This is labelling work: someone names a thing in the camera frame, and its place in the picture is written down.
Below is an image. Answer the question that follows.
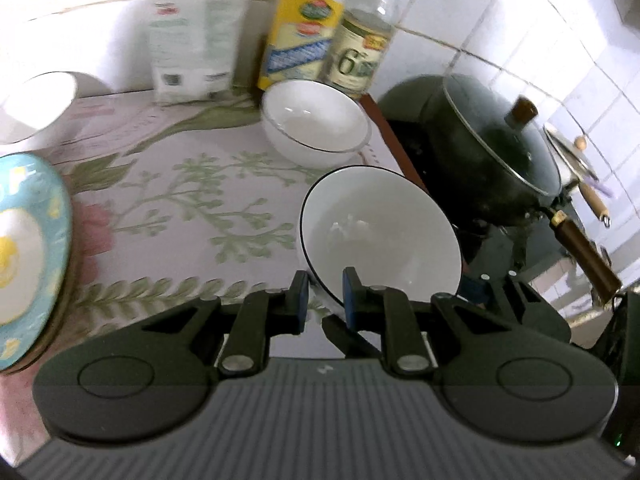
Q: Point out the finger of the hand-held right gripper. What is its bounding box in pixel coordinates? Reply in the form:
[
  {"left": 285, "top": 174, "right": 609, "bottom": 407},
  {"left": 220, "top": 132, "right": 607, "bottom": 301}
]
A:
[
  {"left": 460, "top": 267, "right": 572, "bottom": 343},
  {"left": 322, "top": 312, "right": 387, "bottom": 359}
]

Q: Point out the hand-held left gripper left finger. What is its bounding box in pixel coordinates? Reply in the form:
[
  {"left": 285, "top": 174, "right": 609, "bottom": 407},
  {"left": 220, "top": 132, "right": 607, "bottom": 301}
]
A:
[{"left": 122, "top": 270, "right": 311, "bottom": 377}]

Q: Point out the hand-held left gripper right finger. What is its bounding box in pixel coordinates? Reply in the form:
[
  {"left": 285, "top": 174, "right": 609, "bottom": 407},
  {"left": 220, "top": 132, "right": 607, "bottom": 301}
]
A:
[{"left": 341, "top": 266, "right": 506, "bottom": 377}]

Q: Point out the white bowl with dark rim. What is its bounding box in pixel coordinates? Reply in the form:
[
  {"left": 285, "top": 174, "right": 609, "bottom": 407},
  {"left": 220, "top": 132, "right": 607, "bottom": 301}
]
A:
[
  {"left": 0, "top": 71, "right": 79, "bottom": 144},
  {"left": 260, "top": 80, "right": 373, "bottom": 169},
  {"left": 298, "top": 166, "right": 463, "bottom": 322}
]

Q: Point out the blue fried egg plate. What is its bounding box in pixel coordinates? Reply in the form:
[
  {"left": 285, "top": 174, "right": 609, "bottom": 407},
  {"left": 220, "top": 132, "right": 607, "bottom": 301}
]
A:
[{"left": 0, "top": 152, "right": 74, "bottom": 372}]

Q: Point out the black wok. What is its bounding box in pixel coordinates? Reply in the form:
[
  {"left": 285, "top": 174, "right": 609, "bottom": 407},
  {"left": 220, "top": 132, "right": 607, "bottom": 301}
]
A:
[{"left": 377, "top": 74, "right": 623, "bottom": 303}]

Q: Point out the floral tablecloth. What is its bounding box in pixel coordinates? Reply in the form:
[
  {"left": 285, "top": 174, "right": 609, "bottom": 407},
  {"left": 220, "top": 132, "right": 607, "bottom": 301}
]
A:
[{"left": 0, "top": 89, "right": 426, "bottom": 441}]

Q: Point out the glass wok lid wooden knob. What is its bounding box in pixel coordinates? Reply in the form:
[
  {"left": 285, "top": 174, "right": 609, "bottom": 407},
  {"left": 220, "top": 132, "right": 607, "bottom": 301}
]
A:
[{"left": 442, "top": 74, "right": 564, "bottom": 197}]

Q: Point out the steel pot lid wooden knob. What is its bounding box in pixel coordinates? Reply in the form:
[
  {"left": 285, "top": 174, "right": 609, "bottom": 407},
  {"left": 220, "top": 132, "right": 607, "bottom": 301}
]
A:
[{"left": 542, "top": 122, "right": 601, "bottom": 187}]

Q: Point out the clear vinegar bottle yellow cap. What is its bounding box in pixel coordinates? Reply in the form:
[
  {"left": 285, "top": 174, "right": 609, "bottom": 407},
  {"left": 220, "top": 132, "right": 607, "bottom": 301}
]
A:
[{"left": 322, "top": 0, "right": 407, "bottom": 101}]

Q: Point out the oil bottle with yellow label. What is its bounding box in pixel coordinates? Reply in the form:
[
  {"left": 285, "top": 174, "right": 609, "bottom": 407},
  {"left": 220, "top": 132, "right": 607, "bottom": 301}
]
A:
[{"left": 257, "top": 0, "right": 346, "bottom": 92}]

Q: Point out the white salt bag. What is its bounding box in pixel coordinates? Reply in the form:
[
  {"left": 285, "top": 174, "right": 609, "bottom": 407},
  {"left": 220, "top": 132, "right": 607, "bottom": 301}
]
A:
[{"left": 147, "top": 0, "right": 246, "bottom": 106}]

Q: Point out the utensil with wooden handle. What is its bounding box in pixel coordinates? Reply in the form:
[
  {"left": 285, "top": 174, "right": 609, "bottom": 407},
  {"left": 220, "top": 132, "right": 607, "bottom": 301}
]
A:
[{"left": 575, "top": 180, "right": 612, "bottom": 229}]

